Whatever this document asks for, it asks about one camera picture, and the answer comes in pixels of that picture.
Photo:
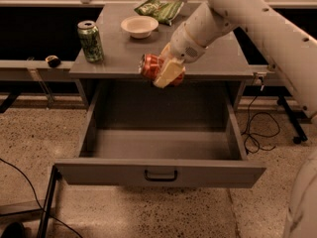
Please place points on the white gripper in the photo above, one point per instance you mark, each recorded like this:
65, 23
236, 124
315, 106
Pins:
183, 49

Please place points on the red coke can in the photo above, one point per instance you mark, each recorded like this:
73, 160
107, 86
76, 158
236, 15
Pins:
149, 66

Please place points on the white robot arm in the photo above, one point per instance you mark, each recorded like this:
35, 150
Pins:
290, 52

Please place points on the green soda can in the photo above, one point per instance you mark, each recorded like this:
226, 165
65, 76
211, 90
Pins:
89, 37

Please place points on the open grey top drawer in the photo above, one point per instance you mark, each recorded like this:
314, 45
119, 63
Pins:
132, 126

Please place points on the white bowl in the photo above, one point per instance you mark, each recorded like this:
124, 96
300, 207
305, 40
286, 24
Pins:
139, 27

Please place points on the green chip bag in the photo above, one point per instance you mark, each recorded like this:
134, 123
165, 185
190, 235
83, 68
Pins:
163, 12

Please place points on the grey cabinet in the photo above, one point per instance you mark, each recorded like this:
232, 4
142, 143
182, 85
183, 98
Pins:
224, 59

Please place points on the small black round object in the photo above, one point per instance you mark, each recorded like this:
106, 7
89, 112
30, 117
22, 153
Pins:
53, 61

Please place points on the black metal leg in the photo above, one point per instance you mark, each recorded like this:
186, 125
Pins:
46, 212

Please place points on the black drawer handle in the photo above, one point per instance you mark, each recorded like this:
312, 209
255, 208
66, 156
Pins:
160, 177

